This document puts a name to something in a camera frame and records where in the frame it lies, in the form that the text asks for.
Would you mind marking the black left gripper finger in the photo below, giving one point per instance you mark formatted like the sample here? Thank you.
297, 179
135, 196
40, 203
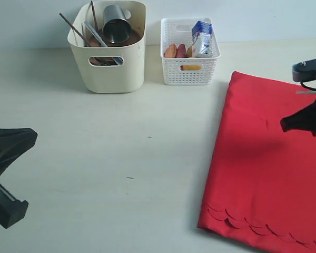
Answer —
12, 210
13, 144

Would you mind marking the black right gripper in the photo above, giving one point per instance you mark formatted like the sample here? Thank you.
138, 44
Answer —
304, 120

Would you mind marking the red table cloth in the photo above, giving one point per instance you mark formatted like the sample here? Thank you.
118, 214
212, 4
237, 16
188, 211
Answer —
261, 185

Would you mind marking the dark wooden chopstick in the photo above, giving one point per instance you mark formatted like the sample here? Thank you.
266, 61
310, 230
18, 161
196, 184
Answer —
75, 29
94, 15

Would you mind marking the steel table knife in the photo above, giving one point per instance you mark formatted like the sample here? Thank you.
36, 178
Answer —
116, 59

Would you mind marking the yellow lemon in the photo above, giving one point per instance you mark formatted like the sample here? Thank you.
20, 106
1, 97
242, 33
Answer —
190, 67

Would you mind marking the blue white milk carton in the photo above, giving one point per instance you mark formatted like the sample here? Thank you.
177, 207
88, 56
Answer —
201, 39

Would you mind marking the fried chicken nugget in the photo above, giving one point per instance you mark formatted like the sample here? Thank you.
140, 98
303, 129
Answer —
171, 51

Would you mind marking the stainless steel cup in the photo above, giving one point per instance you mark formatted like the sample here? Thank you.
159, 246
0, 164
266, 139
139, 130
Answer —
116, 28

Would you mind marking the brown wooden plate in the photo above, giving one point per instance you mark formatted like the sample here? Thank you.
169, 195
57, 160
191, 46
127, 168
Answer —
109, 61

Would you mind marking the yellow cheese wedge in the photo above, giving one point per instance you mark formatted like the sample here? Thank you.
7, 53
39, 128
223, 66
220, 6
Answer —
190, 52

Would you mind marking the cream plastic bin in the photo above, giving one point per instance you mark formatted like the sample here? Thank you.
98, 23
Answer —
124, 78

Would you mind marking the white perforated basket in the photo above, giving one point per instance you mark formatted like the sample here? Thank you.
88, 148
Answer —
178, 31

